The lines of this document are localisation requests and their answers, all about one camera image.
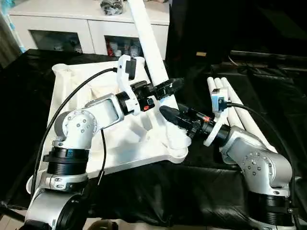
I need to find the white plastic table leg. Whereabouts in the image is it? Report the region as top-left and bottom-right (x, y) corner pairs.
(129, 0), (192, 150)
(220, 76), (280, 154)
(213, 77), (255, 135)
(207, 77), (240, 127)

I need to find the white plastic table top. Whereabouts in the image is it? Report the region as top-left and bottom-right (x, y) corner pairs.
(25, 61), (190, 195)

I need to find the black glossy mat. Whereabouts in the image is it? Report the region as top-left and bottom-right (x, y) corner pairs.
(0, 49), (307, 230)

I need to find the long black bar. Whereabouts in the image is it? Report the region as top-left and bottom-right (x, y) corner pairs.
(229, 50), (307, 70)

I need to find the white cabinet with glass doors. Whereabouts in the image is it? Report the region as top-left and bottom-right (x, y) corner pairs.
(7, 0), (171, 61)

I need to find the dark robot foot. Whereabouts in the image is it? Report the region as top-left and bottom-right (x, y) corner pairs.
(90, 219), (118, 230)

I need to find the blue and clear plastic wrap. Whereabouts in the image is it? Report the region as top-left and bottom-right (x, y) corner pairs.
(6, 14), (27, 54)

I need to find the grey curtain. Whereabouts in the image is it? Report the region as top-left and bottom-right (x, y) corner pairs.
(0, 9), (21, 69)

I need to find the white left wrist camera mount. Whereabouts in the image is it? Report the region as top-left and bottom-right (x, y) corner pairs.
(116, 54), (146, 116)

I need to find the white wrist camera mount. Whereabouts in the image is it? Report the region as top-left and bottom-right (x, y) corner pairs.
(116, 54), (146, 116)
(203, 87), (231, 147)

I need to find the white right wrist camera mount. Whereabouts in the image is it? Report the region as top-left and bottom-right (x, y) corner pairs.
(203, 87), (231, 147)

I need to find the black left wrist camera cable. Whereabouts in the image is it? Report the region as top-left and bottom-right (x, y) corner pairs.
(33, 68), (119, 192)

